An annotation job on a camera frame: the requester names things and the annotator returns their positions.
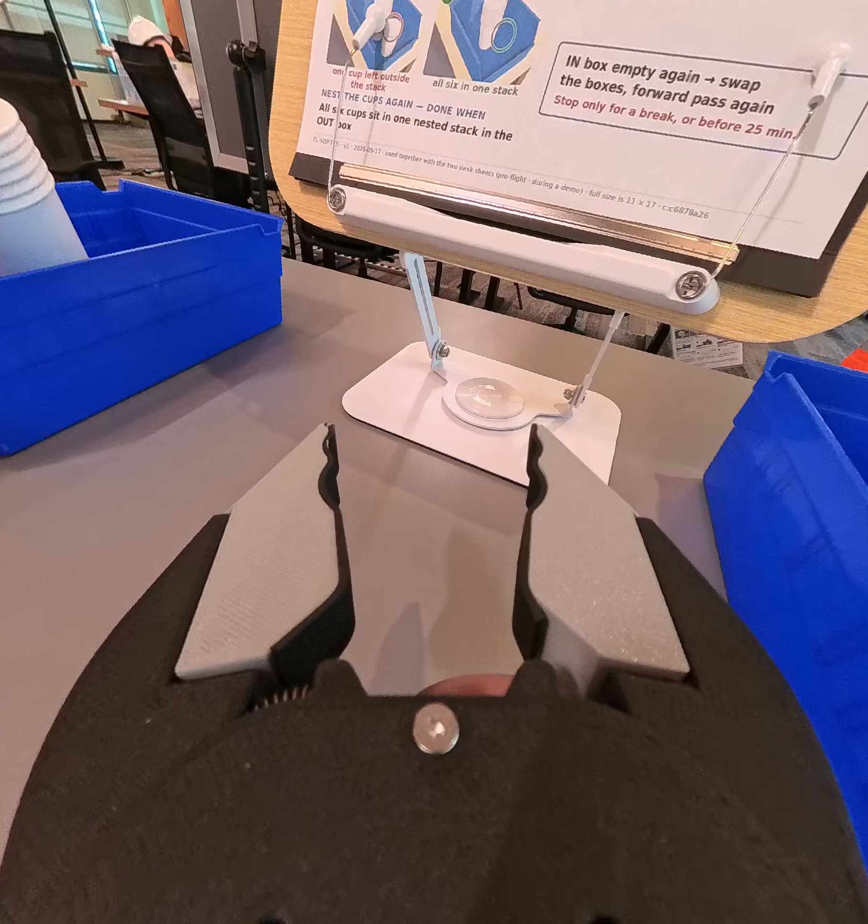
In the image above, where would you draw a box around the black metal stand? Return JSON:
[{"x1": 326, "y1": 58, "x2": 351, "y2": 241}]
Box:
[{"x1": 225, "y1": 39, "x2": 276, "y2": 214}]

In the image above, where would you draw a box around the printed instruction sheet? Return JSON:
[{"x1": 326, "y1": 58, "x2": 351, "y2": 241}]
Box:
[{"x1": 294, "y1": 0, "x2": 868, "y2": 259}]

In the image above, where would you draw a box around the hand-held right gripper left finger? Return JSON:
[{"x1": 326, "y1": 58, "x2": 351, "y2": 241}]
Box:
[{"x1": 174, "y1": 422, "x2": 356, "y2": 687}]

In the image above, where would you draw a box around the clear round disc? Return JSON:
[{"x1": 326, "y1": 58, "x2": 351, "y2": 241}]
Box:
[{"x1": 443, "y1": 375, "x2": 526, "y2": 432}]

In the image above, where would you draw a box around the stack of white cups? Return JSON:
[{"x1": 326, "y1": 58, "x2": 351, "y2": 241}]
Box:
[{"x1": 0, "y1": 90, "x2": 89, "y2": 281}]

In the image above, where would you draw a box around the blue plastic bin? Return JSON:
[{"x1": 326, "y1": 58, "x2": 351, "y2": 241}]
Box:
[
  {"x1": 0, "y1": 179, "x2": 285, "y2": 457},
  {"x1": 703, "y1": 351, "x2": 868, "y2": 924}
]

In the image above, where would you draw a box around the printed photo leaflet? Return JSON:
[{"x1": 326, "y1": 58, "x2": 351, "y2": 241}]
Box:
[{"x1": 671, "y1": 328, "x2": 744, "y2": 371}]

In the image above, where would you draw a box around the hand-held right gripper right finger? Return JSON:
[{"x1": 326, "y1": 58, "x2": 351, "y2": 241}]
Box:
[{"x1": 512, "y1": 422, "x2": 691, "y2": 700}]

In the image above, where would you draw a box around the black office chair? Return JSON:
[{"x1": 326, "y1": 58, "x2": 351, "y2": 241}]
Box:
[
  {"x1": 0, "y1": 25, "x2": 106, "y2": 190},
  {"x1": 113, "y1": 39, "x2": 218, "y2": 199}
]

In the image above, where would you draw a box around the grey framed panel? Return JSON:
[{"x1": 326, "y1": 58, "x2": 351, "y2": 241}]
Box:
[{"x1": 189, "y1": 0, "x2": 283, "y2": 174}]

